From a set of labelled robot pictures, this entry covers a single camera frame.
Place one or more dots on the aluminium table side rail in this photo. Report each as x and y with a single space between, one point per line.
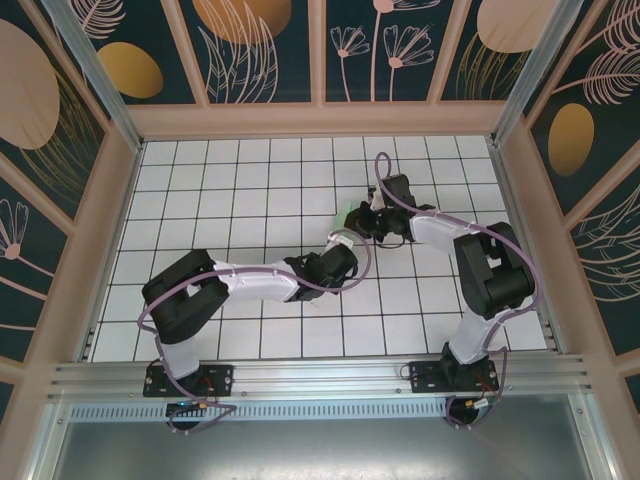
511 200
91 334

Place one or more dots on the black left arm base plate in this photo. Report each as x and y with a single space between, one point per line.
220 380

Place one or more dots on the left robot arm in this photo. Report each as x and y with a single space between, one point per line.
255 285

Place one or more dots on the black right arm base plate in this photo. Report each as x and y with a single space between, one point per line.
425 380

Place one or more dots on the aluminium mounting rail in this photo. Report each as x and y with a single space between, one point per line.
320 380

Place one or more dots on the green paper sheet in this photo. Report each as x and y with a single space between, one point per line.
342 217

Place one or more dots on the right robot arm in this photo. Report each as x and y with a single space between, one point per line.
435 232

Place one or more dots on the aluminium frame post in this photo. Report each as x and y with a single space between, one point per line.
537 75
92 75

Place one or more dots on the grey metal sheet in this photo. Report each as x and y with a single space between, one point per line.
320 450

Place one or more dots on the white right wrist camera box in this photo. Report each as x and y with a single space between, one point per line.
376 197

